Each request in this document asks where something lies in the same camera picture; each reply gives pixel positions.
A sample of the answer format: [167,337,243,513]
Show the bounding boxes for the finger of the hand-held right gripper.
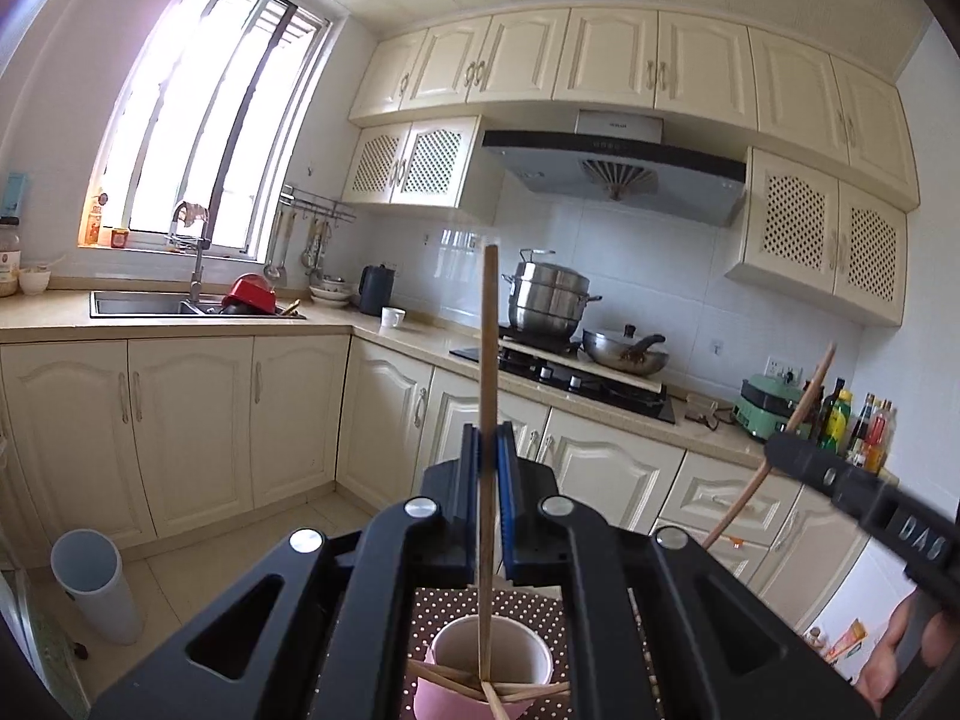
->
[762,430,884,517]

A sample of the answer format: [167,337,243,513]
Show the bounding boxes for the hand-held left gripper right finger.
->
[497,424,880,720]

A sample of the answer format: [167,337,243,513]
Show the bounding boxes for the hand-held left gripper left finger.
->
[88,424,481,720]

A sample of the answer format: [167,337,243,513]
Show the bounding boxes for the single wooden chopstick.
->
[476,244,502,691]
[701,341,839,552]

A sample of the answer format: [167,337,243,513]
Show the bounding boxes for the pink cup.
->
[409,613,557,720]

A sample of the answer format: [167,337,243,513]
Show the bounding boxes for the bunch of wooden chopsticks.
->
[407,658,572,720]

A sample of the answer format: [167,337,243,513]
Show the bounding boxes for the person's right hand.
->
[855,589,960,719]

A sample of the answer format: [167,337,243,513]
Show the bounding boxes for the group of condiment bottles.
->
[814,377,899,475]

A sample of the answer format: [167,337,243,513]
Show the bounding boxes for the green electric cooker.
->
[731,376,815,443]

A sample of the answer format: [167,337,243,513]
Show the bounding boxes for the white appliance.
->
[799,536,912,687]

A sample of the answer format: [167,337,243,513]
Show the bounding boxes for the wooden trivet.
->
[684,392,742,434]

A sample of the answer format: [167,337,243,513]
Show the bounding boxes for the yellow snack packet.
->
[823,617,872,666]

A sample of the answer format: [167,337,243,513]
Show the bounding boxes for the black gas stove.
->
[448,337,677,425]

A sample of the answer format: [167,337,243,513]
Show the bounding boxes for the steel wok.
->
[581,324,671,378]

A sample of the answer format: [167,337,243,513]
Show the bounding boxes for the steel steamer pot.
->
[501,249,603,338]

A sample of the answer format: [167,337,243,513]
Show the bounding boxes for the black electric kettle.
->
[357,262,397,317]

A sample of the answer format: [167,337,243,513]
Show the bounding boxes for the large lattice door cabinet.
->
[724,146,910,329]

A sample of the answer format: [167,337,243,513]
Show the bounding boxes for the hanging steel skimmer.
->
[300,219,331,275]

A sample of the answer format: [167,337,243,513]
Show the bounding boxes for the red bowl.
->
[219,274,277,314]

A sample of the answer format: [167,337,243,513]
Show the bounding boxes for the hanging steel ladle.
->
[262,214,290,287]

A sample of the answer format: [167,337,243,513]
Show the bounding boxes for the small lattice door cabinet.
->
[341,116,505,226]

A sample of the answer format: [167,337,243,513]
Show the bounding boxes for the steel range hood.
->
[480,109,747,228]

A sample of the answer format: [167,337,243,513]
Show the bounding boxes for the steel faucet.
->
[169,201,211,305]

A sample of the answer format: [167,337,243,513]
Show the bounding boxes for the white trash bin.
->
[50,529,145,647]

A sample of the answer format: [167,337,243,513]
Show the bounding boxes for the steel sink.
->
[88,289,308,322]

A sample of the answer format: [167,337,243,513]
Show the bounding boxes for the beige kitchen countertop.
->
[0,289,901,488]

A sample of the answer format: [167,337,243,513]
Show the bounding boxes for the kitchen window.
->
[79,0,335,260]

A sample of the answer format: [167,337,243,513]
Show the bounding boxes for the large glass jar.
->
[0,216,22,297]

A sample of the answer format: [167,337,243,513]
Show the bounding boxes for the steel utensil rail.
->
[279,184,359,226]

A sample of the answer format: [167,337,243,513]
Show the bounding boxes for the cream wall kitchen cabinets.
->
[347,7,922,211]

